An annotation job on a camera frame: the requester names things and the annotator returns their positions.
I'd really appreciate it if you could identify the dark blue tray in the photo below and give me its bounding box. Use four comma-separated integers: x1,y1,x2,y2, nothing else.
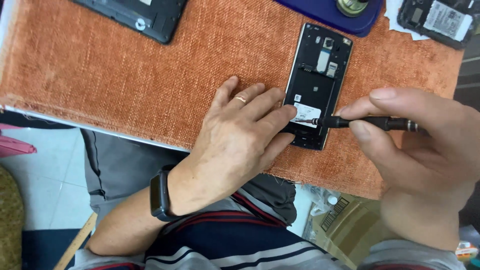
274,0,385,38

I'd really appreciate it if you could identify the person's left hand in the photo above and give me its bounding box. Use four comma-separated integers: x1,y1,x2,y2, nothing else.
168,76,299,216

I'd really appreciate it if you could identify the brown cardboard box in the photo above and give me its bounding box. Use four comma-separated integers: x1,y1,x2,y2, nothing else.
310,193,399,270

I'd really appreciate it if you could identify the clear plastic bag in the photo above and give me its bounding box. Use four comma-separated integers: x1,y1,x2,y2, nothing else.
300,183,341,242

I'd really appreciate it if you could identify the person's right hand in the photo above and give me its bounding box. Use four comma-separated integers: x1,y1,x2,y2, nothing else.
335,87,480,242

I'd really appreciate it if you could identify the black fitness wristband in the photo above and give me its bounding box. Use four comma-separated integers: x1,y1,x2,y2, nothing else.
149,164,181,223

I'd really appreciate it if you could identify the black phone with white battery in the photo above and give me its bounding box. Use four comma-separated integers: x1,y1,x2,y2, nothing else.
397,0,480,50

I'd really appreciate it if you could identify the striped navy grey shirt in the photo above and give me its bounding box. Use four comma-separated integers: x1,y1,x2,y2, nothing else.
70,187,358,270

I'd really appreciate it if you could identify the pink plastic object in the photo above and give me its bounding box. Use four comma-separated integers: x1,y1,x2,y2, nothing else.
0,123,38,158

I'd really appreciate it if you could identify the orange woven cloth mat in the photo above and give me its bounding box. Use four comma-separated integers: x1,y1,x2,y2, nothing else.
0,0,466,200

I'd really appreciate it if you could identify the brown woven cushion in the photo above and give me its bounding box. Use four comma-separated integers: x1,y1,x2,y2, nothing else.
0,165,25,270

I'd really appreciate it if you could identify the white paper sheet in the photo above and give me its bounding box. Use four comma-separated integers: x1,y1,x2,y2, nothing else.
383,0,432,41

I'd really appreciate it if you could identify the black tablet back shell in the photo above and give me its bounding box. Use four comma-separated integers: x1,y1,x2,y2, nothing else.
70,0,189,45

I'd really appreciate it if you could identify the small colourful packet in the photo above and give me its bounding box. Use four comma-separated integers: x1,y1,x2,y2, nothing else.
455,240,480,264

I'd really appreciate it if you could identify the black smartphone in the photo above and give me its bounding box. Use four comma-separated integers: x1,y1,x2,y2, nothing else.
280,22,354,151

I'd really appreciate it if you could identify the round metal part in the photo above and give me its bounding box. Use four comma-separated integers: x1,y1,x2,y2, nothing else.
336,0,370,18

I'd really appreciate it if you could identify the black precision screwdriver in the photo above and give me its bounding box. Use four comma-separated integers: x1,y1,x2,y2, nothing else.
295,115,429,136

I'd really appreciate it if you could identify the dark blue floor mat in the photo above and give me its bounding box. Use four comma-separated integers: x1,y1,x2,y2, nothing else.
21,228,91,270

